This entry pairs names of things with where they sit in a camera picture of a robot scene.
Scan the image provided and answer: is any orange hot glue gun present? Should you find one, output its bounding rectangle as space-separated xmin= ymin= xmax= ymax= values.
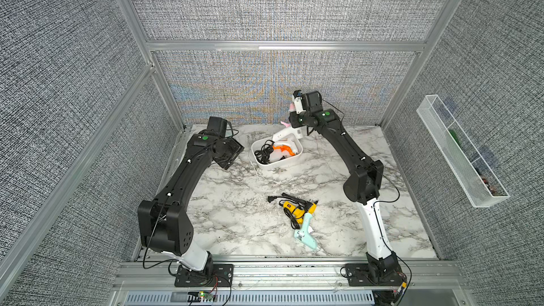
xmin=273 ymin=144 xmax=298 ymax=156

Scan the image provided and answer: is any white pink glue gun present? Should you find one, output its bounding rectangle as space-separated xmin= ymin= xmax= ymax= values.
xmin=272 ymin=122 xmax=303 ymax=142

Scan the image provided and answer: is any green item in tray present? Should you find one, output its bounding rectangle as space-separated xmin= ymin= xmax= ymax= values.
xmin=448 ymin=129 xmax=461 ymax=147

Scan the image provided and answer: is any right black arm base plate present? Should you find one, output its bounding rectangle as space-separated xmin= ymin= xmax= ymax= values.
xmin=344 ymin=263 xmax=405 ymax=287

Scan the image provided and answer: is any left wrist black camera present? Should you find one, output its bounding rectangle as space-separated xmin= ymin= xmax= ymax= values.
xmin=205 ymin=116 xmax=234 ymax=137

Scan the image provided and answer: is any white plastic storage box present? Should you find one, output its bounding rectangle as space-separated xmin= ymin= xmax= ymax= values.
xmin=251 ymin=135 xmax=303 ymax=170

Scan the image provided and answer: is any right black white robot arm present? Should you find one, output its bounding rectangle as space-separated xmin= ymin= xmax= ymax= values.
xmin=289 ymin=109 xmax=402 ymax=282

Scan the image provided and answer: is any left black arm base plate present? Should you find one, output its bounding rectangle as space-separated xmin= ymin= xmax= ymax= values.
xmin=174 ymin=264 xmax=234 ymax=288

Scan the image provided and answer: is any yellow hot glue gun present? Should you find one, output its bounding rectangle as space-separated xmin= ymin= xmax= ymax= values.
xmin=267 ymin=193 xmax=318 ymax=230

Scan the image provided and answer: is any mint green glue gun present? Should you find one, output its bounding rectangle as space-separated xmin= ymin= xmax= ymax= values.
xmin=293 ymin=212 xmax=318 ymax=250

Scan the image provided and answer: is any clear wall-mounted tray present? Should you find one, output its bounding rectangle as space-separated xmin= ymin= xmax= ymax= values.
xmin=416 ymin=94 xmax=510 ymax=208

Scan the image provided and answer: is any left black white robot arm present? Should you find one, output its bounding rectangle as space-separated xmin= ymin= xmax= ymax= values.
xmin=137 ymin=133 xmax=245 ymax=275

